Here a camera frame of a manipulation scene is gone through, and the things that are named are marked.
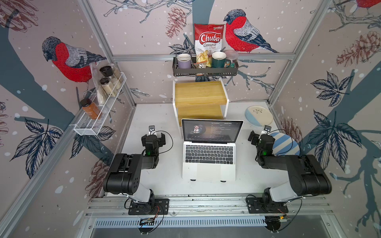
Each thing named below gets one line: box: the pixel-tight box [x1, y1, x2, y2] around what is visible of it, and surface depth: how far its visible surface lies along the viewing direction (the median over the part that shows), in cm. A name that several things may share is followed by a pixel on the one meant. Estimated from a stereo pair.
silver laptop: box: [181, 119, 244, 182], surface depth 83 cm
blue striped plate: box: [269, 132, 301, 156], surface depth 98 cm
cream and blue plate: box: [244, 105, 274, 127], surface depth 116 cm
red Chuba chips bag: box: [193, 23, 225, 68], surface depth 81 cm
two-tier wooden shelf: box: [172, 78, 230, 140], surface depth 82 cm
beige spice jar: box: [99, 77, 118, 98], surface depth 78 cm
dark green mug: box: [211, 51, 232, 68], surface depth 85 cm
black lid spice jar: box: [99, 65, 122, 90], surface depth 81 cm
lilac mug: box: [177, 53, 192, 69], surface depth 84 cm
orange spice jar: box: [79, 98, 103, 120], surface depth 68 cm
